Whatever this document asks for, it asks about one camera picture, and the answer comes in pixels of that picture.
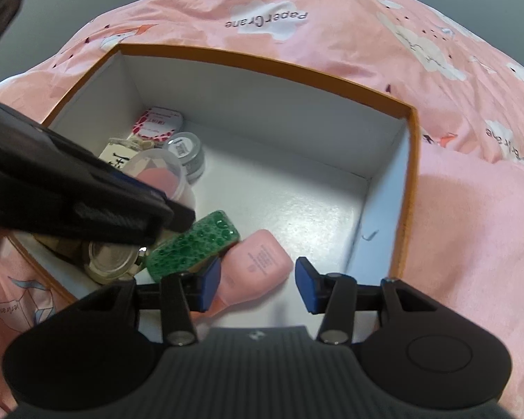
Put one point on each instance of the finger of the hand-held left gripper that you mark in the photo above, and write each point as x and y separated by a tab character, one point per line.
148	198
113	222

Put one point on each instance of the pink printed blanket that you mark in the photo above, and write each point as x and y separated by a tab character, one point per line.
463	205

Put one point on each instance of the metal lidded glass jar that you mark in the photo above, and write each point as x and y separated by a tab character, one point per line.
109	262

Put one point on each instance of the red and white tin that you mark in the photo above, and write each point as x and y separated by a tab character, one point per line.
157	124

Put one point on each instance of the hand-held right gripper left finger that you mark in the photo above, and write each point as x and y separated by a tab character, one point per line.
209	283

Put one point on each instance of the pink plastic case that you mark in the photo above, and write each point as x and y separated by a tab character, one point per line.
253	266

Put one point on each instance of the clear container with pink sponge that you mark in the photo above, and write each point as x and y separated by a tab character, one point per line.
161	174

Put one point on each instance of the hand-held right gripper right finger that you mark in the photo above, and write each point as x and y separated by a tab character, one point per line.
305	286

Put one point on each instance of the green bubbly block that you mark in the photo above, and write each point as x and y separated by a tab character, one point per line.
192	244

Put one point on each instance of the small round grey tin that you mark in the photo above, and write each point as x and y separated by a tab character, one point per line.
185	150

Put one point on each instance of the orange cardboard storage box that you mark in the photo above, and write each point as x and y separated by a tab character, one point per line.
266	183

